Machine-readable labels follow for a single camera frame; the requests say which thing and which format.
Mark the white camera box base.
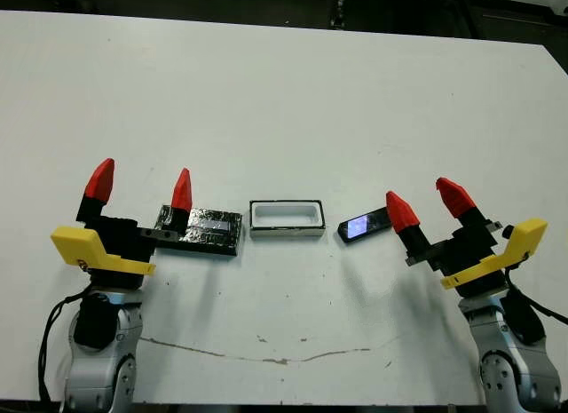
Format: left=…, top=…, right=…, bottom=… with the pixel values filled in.
left=248, top=198, right=327, bottom=241

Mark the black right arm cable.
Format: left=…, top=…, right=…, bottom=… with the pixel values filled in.
left=505, top=270, right=568, bottom=326

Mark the black and yellow right gripper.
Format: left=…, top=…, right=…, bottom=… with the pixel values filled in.
left=384, top=176, right=548, bottom=298

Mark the small black camera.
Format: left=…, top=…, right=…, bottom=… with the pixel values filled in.
left=337, top=207, right=394, bottom=245

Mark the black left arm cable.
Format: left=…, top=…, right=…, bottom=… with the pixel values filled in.
left=38, top=288, right=94, bottom=404

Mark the black rectangular box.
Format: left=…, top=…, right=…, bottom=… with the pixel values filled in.
left=153, top=203, right=244, bottom=258

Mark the black and yellow left gripper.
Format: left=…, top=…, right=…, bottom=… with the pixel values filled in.
left=50, top=158, right=193, bottom=290

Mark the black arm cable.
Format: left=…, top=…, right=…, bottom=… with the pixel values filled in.
left=38, top=288, right=94, bottom=404
left=505, top=270, right=568, bottom=326

